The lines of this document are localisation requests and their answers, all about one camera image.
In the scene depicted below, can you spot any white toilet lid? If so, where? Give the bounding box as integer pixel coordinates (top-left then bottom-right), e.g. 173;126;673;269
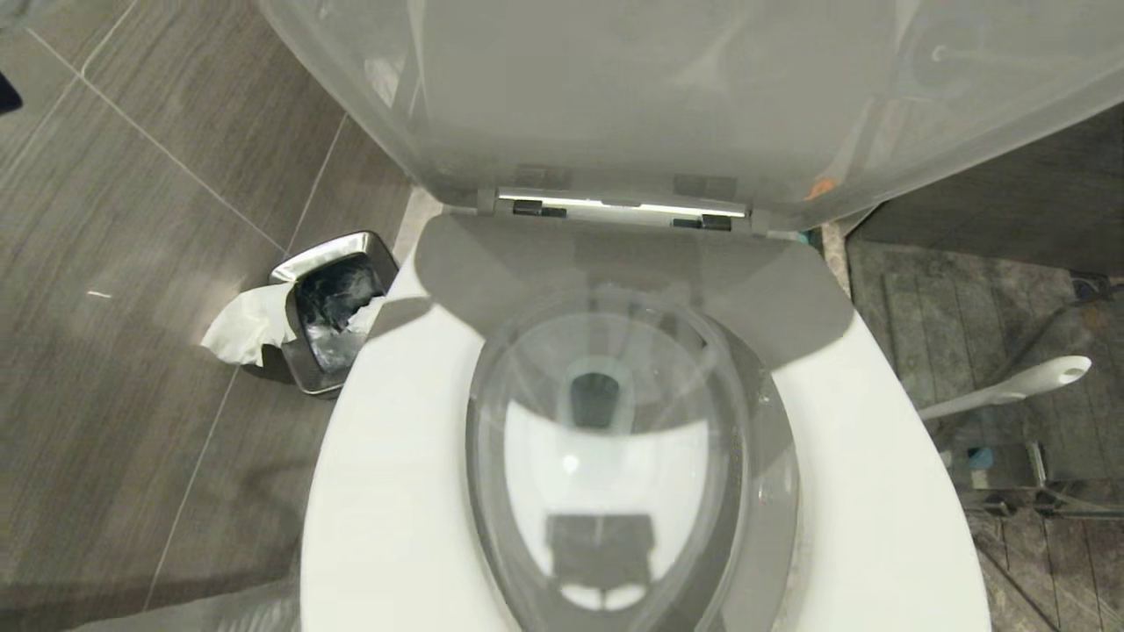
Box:
257;0;1124;234

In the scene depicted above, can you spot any white toilet bowl with seat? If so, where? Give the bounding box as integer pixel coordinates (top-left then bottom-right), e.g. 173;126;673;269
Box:
299;213;993;632

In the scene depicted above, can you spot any black bin liner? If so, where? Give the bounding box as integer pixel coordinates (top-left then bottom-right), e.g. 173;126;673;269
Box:
294;253;387;373

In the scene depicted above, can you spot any steel trash bin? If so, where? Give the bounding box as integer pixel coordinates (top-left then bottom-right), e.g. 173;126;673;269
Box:
249;231;400;398

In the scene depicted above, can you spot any white tissue paper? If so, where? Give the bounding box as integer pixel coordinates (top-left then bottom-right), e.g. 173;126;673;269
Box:
200;282;299;368

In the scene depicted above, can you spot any metal floor rack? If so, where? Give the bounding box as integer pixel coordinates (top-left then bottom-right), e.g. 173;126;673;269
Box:
940;441;1124;521

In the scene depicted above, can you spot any white toilet brush handle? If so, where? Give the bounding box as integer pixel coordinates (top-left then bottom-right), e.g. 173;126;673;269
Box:
918;355;1093;422

